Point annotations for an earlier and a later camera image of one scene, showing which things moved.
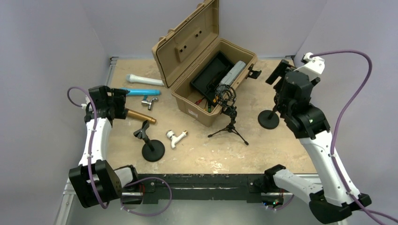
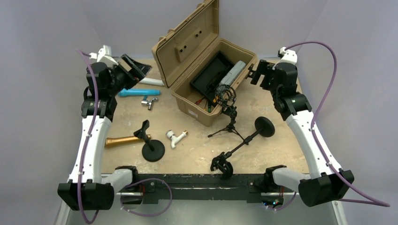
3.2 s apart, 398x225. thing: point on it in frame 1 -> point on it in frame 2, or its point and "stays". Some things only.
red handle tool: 197,102 stays
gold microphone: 133,114 -> 110,141
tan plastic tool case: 203,72 stays
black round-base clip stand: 153,150 stays
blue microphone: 143,92 stays
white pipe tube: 132,78 stays
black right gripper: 280,71 -> 266,68
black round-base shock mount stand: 268,119 -> 265,126
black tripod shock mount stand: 225,95 stays
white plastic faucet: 174,139 stays
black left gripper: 119,96 -> 141,70
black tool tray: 207,81 stays
